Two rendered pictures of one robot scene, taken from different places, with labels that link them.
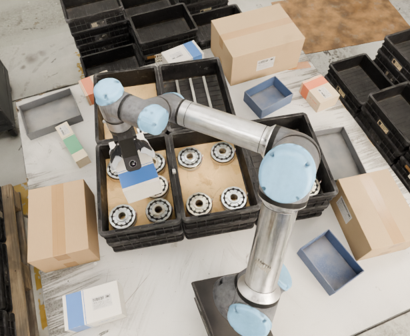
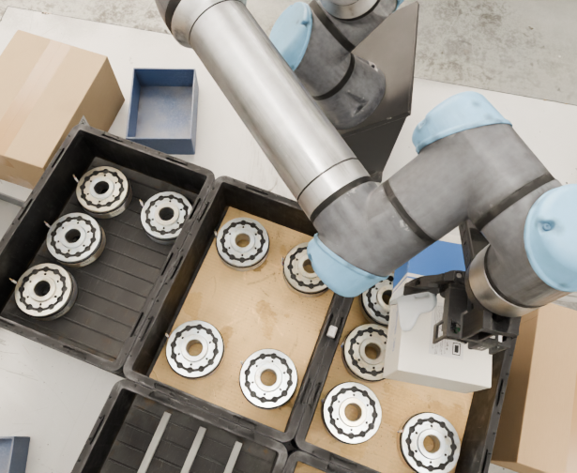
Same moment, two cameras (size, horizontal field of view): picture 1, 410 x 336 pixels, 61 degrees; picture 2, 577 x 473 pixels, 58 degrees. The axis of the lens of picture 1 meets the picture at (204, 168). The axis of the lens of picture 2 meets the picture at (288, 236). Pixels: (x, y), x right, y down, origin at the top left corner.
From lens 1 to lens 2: 93 cm
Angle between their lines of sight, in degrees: 50
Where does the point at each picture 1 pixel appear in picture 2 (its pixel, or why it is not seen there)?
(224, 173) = (221, 308)
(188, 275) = not seen: hidden behind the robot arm
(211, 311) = (398, 75)
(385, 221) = (48, 74)
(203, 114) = (312, 121)
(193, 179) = (287, 333)
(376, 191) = (8, 115)
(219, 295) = (375, 86)
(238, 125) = (257, 48)
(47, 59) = not seen: outside the picture
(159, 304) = not seen: hidden behind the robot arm
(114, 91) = (571, 194)
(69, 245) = (573, 325)
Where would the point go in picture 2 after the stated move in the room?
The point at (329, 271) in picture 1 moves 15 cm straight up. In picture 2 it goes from (172, 108) to (160, 68)
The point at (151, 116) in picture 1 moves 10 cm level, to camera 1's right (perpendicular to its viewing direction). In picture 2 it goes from (480, 99) to (377, 50)
